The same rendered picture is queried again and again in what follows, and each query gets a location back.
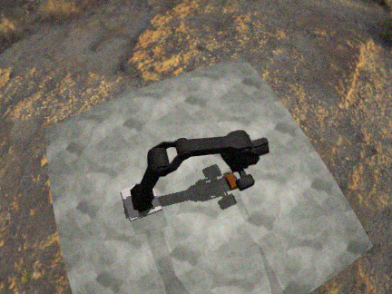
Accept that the orange block with black square face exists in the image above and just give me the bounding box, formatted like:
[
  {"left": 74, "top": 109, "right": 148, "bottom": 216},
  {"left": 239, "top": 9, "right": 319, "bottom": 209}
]
[{"left": 225, "top": 173, "right": 238, "bottom": 191}]

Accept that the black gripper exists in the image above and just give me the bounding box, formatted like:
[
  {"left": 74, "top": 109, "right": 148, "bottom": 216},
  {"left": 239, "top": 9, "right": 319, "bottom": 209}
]
[{"left": 220, "top": 153, "right": 255, "bottom": 191}]

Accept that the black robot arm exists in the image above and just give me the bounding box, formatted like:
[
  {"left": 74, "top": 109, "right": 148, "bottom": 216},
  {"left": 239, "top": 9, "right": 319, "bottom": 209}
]
[{"left": 131, "top": 130, "right": 269, "bottom": 213}]

